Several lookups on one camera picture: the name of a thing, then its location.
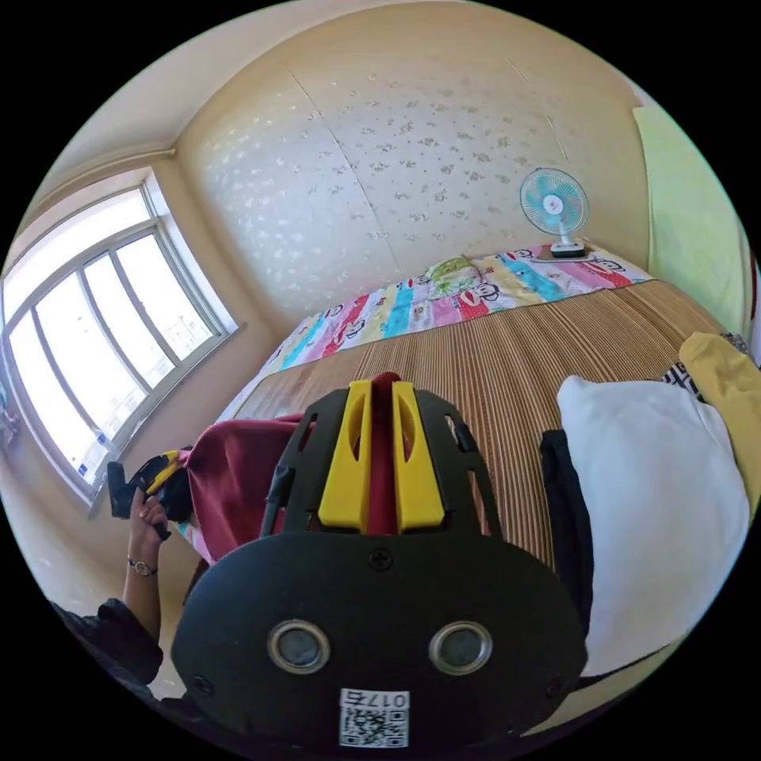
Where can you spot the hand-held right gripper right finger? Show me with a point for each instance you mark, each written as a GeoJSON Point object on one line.
{"type": "Point", "coordinates": [419, 481]}

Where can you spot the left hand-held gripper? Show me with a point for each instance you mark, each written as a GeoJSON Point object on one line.
{"type": "Point", "coordinates": [173, 499]}

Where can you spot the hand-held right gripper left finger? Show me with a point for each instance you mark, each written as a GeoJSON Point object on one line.
{"type": "Point", "coordinates": [348, 475]}

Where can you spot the red thermal shirt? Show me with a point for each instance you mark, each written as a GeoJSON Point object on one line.
{"type": "Point", "coordinates": [238, 475]}

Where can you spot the person's left forearm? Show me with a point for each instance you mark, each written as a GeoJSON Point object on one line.
{"type": "Point", "coordinates": [141, 600]}

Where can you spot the person's left hand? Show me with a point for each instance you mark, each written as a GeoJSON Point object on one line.
{"type": "Point", "coordinates": [144, 529]}

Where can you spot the window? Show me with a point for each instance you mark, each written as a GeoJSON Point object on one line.
{"type": "Point", "coordinates": [101, 351]}

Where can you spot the bed with woven mat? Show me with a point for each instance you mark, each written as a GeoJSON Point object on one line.
{"type": "Point", "coordinates": [505, 368]}

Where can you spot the person's body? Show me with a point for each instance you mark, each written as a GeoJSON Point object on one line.
{"type": "Point", "coordinates": [113, 648]}

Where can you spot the pile of clothes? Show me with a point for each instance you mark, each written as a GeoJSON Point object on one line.
{"type": "Point", "coordinates": [648, 487]}

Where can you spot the small blue table fan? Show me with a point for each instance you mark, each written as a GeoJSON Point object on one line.
{"type": "Point", "coordinates": [554, 205]}

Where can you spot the light green curtain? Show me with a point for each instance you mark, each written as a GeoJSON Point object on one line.
{"type": "Point", "coordinates": [689, 226]}

